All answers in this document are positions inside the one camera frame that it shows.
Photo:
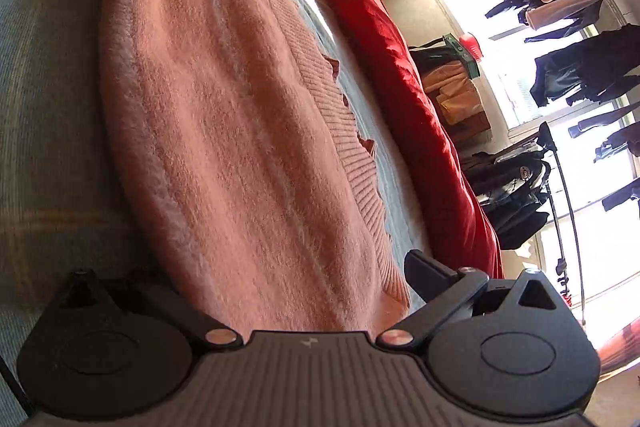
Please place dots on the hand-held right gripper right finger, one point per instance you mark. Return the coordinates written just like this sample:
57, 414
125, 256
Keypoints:
427, 274

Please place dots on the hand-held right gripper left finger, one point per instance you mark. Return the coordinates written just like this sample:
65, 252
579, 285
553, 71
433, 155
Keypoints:
165, 307

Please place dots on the pink knit sweater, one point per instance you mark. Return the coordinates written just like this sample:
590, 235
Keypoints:
240, 132

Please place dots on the metal clothes rack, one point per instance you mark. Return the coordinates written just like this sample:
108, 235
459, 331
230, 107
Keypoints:
546, 137

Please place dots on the brown hanging bag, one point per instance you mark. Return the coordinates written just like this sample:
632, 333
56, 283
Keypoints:
475, 167

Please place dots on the dark jacket with patch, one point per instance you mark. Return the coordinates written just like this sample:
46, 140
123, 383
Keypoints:
515, 182

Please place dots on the row of hanging socks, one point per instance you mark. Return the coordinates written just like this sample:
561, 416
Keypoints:
564, 279

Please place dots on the wooden cabinet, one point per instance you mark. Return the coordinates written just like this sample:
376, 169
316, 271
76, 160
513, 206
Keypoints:
472, 124

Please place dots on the blue checked bed sheet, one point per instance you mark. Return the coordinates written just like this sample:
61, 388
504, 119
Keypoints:
45, 107

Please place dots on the red duvet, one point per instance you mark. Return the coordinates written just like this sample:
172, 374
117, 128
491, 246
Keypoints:
400, 82

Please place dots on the black hanging bag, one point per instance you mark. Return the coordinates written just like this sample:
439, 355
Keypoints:
432, 54

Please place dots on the pink striped curtain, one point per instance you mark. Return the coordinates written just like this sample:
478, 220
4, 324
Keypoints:
620, 347

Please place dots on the green folding table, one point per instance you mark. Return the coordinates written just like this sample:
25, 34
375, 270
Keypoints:
467, 57

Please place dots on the red plastic basin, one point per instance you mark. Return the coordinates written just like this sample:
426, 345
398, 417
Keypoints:
472, 44

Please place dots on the row of dark hanging laundry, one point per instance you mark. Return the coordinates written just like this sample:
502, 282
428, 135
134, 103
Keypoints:
585, 67

